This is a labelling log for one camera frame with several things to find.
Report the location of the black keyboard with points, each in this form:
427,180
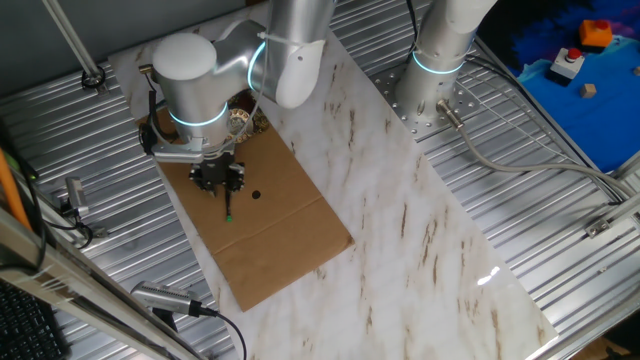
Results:
25,330

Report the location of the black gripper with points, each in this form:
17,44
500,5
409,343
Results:
215,172

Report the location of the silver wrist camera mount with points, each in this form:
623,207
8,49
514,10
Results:
175,152

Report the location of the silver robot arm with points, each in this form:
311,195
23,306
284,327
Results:
190,90

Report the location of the blue painted mat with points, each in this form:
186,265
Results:
575,130

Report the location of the black screwdriver green cap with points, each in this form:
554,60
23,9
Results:
228,205

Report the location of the silver ribbed camera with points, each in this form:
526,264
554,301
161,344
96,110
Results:
160,296

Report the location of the black round dot mark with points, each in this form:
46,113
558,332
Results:
256,195

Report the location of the small metal corner bracket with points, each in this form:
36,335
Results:
597,228

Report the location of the aluminium frame rail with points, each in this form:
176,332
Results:
75,285

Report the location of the grey box red button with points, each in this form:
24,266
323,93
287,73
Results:
566,66

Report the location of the orange box red button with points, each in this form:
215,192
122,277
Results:
596,34

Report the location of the orange pole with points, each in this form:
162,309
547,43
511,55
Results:
12,195

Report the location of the brown cardboard sheet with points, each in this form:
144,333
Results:
400,225
260,240

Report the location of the slim aluminium post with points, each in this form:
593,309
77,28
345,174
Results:
76,45

